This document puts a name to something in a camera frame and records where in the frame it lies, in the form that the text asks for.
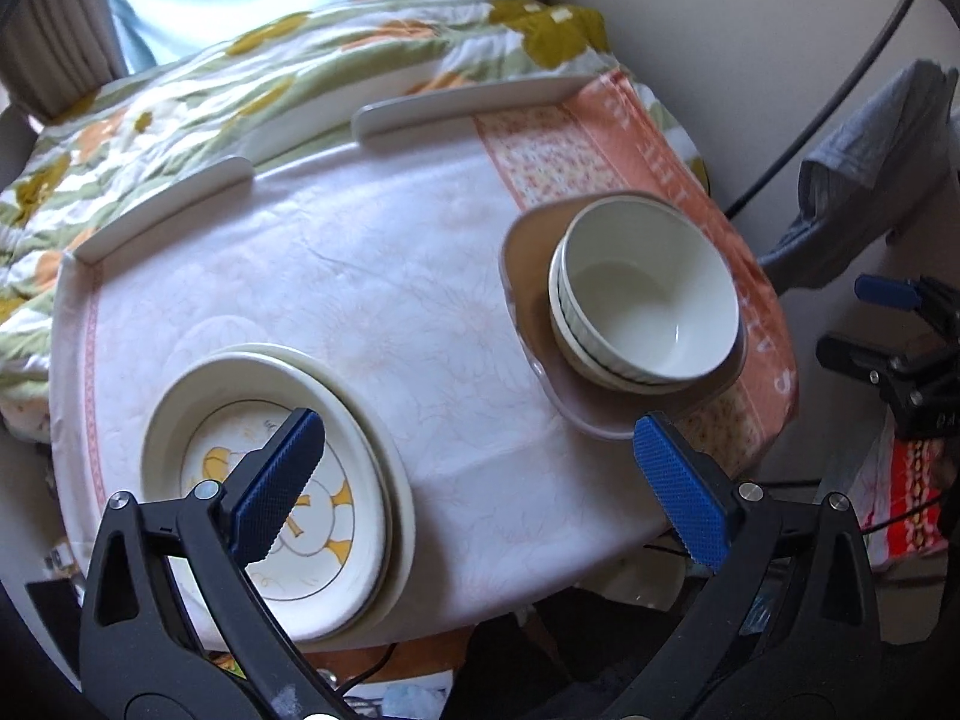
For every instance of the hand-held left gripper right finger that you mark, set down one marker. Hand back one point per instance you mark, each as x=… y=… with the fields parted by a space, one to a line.
x=679 y=495

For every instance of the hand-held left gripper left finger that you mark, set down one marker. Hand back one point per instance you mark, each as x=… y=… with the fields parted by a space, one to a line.
x=277 y=487

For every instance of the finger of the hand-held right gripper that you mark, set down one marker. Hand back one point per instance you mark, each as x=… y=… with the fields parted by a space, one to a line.
x=847 y=360
x=885 y=291

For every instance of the cream yellow print dish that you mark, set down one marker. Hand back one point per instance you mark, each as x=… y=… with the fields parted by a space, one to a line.
x=180 y=420

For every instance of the white deep plate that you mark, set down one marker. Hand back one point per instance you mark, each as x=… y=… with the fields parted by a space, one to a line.
x=401 y=510

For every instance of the small white ribbed bowl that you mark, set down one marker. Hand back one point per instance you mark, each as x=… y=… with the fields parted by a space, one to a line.
x=581 y=345

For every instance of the large cream bowl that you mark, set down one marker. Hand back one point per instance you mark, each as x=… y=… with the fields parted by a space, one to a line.
x=645 y=292

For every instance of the pink wavy plate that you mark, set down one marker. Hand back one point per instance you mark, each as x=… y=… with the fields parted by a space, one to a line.
x=540 y=300

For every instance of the red patterned packet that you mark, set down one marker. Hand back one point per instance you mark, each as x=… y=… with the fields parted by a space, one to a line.
x=907 y=495

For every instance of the grey cloth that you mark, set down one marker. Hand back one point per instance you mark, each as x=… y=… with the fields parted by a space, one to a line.
x=862 y=165

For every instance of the floral quilted blanket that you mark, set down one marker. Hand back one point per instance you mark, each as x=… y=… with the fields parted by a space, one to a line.
x=225 y=90

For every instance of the white table edge rail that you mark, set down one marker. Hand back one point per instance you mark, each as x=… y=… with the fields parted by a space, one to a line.
x=450 y=105
x=172 y=202

